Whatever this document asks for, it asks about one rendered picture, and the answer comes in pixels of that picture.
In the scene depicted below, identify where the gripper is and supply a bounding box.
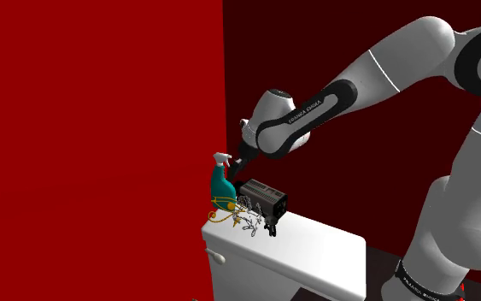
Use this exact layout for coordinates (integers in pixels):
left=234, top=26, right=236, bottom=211
left=227, top=140, right=261, bottom=183

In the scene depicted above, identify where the teal spray bottle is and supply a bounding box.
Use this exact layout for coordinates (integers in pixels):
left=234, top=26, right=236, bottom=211
left=210, top=151, right=238, bottom=212

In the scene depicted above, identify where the small black figure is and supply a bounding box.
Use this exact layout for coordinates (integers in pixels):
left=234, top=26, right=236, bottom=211
left=263, top=214, right=279, bottom=239

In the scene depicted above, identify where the silver wire ornament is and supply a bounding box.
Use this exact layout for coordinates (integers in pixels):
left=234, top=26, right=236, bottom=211
left=232, top=194, right=267, bottom=239

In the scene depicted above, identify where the black and grey box appliance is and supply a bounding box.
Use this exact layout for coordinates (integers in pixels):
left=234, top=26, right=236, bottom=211
left=232, top=178, right=290, bottom=221

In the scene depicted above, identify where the gold wire ornament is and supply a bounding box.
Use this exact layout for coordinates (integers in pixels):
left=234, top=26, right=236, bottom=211
left=207, top=196, right=249, bottom=228

